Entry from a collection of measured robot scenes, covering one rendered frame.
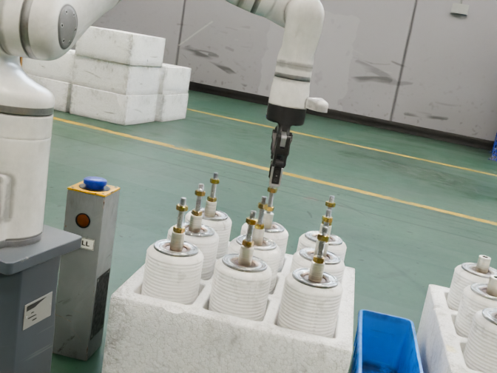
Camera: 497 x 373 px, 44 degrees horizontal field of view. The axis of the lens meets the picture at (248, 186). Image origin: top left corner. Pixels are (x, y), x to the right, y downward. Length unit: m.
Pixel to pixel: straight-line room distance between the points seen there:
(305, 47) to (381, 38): 5.09
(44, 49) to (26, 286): 0.30
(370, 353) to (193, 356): 0.44
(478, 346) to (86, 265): 0.66
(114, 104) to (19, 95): 3.04
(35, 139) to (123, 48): 2.99
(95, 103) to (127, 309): 2.95
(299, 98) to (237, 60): 5.49
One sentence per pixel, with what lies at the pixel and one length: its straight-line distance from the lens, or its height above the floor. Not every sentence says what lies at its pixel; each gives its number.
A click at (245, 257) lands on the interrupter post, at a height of 0.27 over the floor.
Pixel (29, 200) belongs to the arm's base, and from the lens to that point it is 0.85.
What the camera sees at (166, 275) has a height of 0.22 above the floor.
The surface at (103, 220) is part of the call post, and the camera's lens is 1.10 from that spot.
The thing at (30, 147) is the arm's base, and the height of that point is 0.43.
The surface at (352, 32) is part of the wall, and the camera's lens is 6.31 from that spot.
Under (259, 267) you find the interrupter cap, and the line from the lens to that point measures 1.02.
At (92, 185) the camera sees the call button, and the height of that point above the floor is 0.32.
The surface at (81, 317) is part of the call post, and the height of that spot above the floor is 0.08.
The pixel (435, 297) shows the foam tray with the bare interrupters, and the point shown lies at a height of 0.18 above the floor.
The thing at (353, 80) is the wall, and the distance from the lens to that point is 6.28.
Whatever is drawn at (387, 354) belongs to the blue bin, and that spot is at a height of 0.04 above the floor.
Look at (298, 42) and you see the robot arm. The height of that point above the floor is 0.62.
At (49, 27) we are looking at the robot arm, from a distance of 0.79.
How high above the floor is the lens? 0.60
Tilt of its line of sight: 13 degrees down
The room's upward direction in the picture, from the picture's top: 10 degrees clockwise
